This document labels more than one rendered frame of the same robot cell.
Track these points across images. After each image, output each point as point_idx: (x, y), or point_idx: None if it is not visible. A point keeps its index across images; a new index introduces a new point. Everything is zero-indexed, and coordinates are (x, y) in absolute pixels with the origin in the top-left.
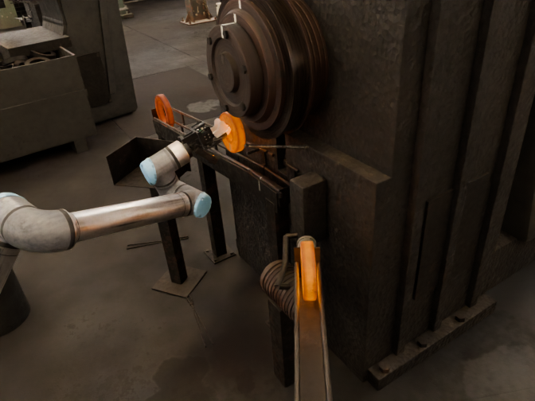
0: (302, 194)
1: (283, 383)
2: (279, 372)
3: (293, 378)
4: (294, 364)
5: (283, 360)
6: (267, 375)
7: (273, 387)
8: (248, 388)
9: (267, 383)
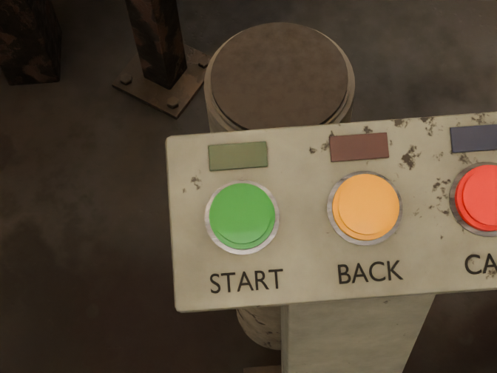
0: None
1: (48, 77)
2: (29, 61)
3: (56, 50)
4: (44, 13)
5: (33, 15)
6: (0, 100)
7: (38, 102)
8: (3, 149)
9: (22, 109)
